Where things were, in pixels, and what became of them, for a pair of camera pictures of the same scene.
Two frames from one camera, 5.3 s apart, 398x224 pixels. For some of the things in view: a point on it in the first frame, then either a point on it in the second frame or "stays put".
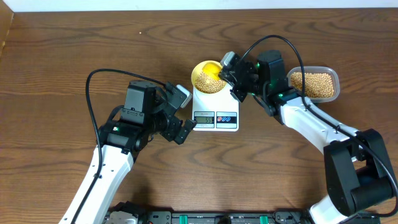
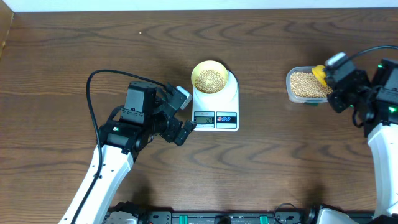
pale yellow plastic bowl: x=205 y=78 stays put
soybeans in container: x=316 y=84 stays put
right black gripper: x=236 y=91 -> x=336 y=96
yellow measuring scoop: x=212 y=69 -> x=320 y=74
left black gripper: x=170 y=132 stays put
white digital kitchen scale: x=216 y=112 stays put
